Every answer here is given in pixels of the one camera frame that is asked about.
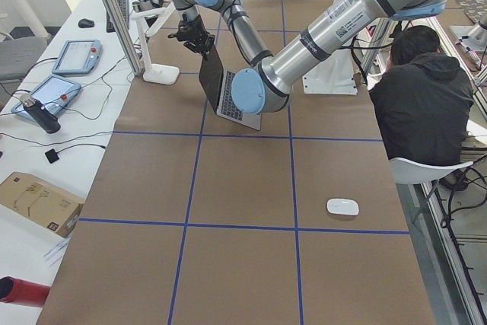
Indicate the grey laptop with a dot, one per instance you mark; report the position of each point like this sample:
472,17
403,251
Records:
216,83

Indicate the black bottle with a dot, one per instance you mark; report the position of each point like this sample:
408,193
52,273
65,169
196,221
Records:
47,121

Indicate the small black puck device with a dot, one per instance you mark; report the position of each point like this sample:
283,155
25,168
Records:
52,155

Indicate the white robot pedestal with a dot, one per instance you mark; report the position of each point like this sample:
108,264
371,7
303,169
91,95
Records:
332,71

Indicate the grey office chair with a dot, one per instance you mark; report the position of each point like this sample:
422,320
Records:
19,55

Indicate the black computer mouse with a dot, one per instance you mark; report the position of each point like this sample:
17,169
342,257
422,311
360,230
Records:
86,23

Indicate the white chair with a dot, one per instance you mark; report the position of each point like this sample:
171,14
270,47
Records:
407,172

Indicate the blue teach pendant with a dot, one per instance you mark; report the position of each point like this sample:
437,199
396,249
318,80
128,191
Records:
56,92
78,57

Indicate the red cylinder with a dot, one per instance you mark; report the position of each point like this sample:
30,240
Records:
22,292

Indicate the white mouse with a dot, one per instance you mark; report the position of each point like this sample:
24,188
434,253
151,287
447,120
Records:
340,206

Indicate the upper blue teach pendant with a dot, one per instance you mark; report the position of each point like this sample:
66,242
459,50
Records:
78,57

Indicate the cardboard box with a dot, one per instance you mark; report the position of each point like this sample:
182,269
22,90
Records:
41,202

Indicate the aluminium frame post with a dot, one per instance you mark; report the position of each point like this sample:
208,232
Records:
122,33

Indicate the lower blue teach pendant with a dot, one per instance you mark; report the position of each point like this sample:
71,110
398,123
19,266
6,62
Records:
56,92

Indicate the person in black jacket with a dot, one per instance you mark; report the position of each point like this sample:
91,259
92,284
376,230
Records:
423,100

